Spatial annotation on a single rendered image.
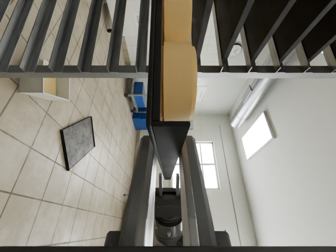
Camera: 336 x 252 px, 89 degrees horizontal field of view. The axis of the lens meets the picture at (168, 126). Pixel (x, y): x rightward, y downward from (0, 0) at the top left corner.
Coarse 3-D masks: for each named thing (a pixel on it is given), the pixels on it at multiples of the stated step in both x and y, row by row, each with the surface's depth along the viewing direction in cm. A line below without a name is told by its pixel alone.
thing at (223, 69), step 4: (212, 8) 65; (212, 12) 65; (216, 16) 60; (216, 20) 60; (216, 24) 59; (216, 28) 59; (216, 32) 59; (216, 36) 59; (216, 40) 59; (216, 44) 59; (220, 48) 55; (220, 52) 55; (220, 56) 55; (220, 60) 55; (220, 64) 55; (224, 64) 56; (220, 68) 55; (224, 68) 56; (228, 68) 56; (220, 72) 56; (224, 72) 56; (228, 72) 56
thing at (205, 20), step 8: (192, 0) 57; (200, 0) 43; (208, 0) 36; (192, 8) 57; (200, 8) 43; (208, 8) 38; (192, 16) 57; (200, 16) 43; (208, 16) 40; (192, 24) 57; (200, 24) 43; (192, 32) 57; (200, 32) 44; (192, 40) 57; (200, 40) 46; (200, 48) 49
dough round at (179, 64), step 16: (176, 48) 9; (192, 48) 10; (176, 64) 9; (192, 64) 9; (176, 80) 9; (192, 80) 9; (176, 96) 9; (192, 96) 9; (176, 112) 10; (192, 112) 10
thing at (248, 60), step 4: (240, 32) 61; (244, 32) 58; (244, 36) 58; (244, 40) 58; (244, 44) 58; (244, 48) 58; (248, 48) 55; (244, 52) 58; (248, 52) 55; (244, 56) 58; (248, 56) 55; (248, 60) 55; (248, 64) 55; (252, 64) 56; (248, 68) 55; (252, 68) 56; (248, 72) 56; (252, 72) 56; (256, 72) 56
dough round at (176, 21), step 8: (168, 0) 11; (176, 0) 11; (184, 0) 11; (168, 8) 11; (176, 8) 11; (184, 8) 11; (168, 16) 11; (176, 16) 11; (184, 16) 11; (168, 24) 11; (176, 24) 11; (184, 24) 11; (168, 32) 11; (176, 32) 11; (184, 32) 11; (168, 40) 12; (176, 40) 12; (184, 40) 12
